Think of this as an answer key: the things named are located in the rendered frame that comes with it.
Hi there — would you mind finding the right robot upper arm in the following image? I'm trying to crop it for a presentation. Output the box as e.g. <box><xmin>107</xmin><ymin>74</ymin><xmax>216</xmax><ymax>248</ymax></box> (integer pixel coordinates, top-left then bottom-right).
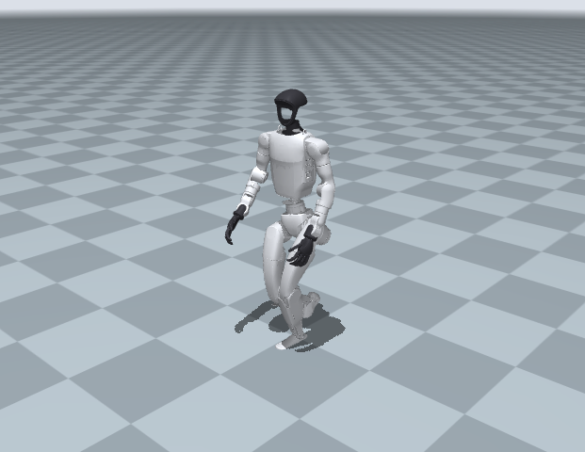
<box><xmin>252</xmin><ymin>131</ymin><xmax>273</xmax><ymax>184</ymax></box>

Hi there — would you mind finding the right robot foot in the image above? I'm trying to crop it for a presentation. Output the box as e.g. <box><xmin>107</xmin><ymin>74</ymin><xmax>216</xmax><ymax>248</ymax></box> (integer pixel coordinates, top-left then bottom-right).
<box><xmin>303</xmin><ymin>292</ymin><xmax>320</xmax><ymax>318</ymax></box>

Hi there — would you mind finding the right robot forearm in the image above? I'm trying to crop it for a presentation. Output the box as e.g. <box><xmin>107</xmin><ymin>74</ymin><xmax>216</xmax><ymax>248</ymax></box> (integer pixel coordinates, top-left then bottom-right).
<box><xmin>236</xmin><ymin>169</ymin><xmax>260</xmax><ymax>217</ymax></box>

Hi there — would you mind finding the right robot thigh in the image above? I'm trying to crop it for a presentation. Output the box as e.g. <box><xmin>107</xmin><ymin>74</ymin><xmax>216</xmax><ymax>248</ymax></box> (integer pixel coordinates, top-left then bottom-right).
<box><xmin>263</xmin><ymin>220</ymin><xmax>292</xmax><ymax>303</ymax></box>

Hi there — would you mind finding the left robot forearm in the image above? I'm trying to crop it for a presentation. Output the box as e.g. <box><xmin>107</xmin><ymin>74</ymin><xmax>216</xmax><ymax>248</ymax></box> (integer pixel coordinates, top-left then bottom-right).
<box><xmin>306</xmin><ymin>185</ymin><xmax>334</xmax><ymax>238</ymax></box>

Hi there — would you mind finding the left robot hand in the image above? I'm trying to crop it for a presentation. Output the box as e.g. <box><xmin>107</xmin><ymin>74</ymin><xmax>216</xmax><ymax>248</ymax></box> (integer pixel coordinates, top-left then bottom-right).
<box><xmin>286</xmin><ymin>224</ymin><xmax>317</xmax><ymax>266</ymax></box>

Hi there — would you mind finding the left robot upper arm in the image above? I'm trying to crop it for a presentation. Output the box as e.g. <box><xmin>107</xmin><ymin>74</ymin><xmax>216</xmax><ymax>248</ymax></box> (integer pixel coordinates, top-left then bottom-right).
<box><xmin>305</xmin><ymin>137</ymin><xmax>335</xmax><ymax>197</ymax></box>

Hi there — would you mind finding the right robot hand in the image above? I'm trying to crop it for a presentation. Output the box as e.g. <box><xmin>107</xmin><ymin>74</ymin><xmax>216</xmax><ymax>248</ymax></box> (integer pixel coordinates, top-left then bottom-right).
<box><xmin>225</xmin><ymin>204</ymin><xmax>247</xmax><ymax>245</ymax></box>

